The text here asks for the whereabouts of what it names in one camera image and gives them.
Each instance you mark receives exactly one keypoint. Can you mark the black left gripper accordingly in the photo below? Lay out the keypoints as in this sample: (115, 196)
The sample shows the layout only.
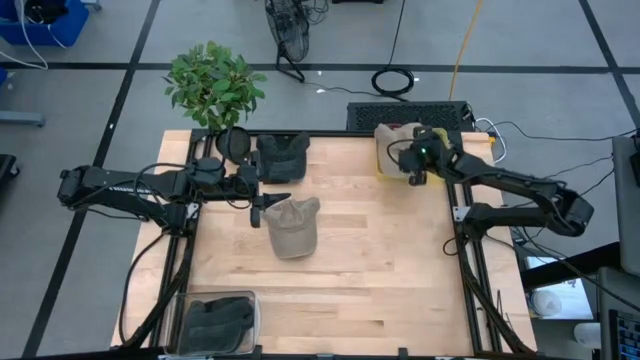
(240, 185)

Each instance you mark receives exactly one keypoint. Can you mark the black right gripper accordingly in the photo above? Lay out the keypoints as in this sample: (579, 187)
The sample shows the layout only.
(425, 157)

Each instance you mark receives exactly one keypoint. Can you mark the beige baseball cap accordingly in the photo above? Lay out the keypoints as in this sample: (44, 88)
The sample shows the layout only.
(387, 150)
(292, 235)

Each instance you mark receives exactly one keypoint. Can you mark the black baseball cap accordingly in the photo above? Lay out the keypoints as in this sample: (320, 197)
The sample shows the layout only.
(285, 160)
(225, 310)
(210, 340)

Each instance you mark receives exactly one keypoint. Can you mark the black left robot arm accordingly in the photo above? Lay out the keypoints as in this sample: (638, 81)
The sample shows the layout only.
(110, 187)

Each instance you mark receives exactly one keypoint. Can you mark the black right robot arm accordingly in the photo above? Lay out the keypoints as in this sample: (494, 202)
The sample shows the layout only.
(525, 187)

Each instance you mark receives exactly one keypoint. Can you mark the yellow plastic bin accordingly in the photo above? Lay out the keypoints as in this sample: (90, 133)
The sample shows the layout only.
(385, 180)

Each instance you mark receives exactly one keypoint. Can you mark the black perforated computer case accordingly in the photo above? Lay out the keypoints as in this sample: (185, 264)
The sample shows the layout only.
(365, 115)

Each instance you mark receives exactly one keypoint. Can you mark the green potted plant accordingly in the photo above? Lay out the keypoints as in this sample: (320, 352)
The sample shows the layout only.
(215, 85)

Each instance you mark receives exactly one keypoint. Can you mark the clear plastic bin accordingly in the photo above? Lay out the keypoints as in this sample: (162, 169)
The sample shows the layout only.
(172, 320)

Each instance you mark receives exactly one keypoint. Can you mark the black bar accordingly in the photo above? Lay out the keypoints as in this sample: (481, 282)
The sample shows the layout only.
(545, 275)

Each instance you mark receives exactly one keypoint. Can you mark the black floor fan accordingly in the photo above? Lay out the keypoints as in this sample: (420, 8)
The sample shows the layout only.
(290, 30)

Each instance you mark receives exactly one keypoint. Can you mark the white crumpled bag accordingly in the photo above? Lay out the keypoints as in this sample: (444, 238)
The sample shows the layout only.
(546, 302)

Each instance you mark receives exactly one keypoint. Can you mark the grey desk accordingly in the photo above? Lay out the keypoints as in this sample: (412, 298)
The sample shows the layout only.
(627, 225)

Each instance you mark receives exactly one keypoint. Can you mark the grey metal foot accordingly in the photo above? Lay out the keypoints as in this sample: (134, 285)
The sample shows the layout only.
(22, 119)

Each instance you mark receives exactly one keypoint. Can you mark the blue cart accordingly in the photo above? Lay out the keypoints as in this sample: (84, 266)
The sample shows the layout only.
(70, 25)

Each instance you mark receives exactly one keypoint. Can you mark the blue lit screen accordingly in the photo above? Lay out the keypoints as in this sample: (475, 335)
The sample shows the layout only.
(627, 335)

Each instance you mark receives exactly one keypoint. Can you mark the black bag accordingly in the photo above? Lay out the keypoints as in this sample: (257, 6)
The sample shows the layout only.
(45, 10)

